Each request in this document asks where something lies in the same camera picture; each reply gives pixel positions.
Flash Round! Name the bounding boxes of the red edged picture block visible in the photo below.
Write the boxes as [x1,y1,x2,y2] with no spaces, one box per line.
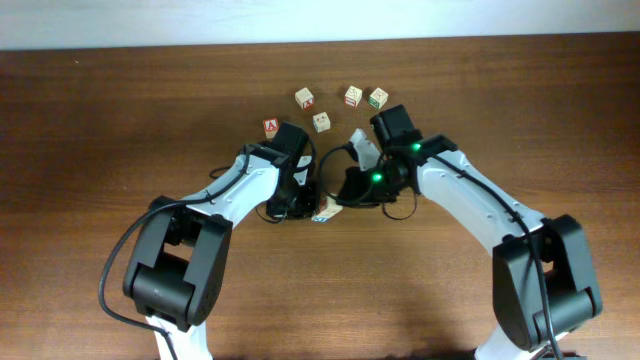
[344,85,363,108]

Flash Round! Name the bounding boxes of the red number nine block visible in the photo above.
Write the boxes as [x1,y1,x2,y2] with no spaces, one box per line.
[318,196,330,211]

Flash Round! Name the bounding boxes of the ice cream number four block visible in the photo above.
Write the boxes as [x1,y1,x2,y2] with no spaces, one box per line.
[312,207,343,223]

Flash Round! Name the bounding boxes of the green edged picture block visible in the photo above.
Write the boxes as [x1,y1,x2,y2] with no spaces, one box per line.
[368,88,389,109]

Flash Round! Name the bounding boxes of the red letter A block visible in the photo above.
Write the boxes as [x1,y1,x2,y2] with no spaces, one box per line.
[263,118,279,139]

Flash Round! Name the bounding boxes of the red letter K block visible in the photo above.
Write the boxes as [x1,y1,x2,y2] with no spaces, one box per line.
[294,87,315,109]

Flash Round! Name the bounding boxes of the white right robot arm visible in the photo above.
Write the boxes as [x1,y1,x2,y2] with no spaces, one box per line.
[337,105,603,359]

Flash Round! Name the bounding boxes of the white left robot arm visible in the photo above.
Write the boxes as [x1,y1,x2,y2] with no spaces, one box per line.
[123,123,311,359]

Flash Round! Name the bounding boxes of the red letter U block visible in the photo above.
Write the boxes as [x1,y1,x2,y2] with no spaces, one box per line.
[328,197,343,208]

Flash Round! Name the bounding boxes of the blue edged wooden block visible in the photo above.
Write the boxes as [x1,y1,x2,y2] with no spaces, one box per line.
[312,112,331,133]

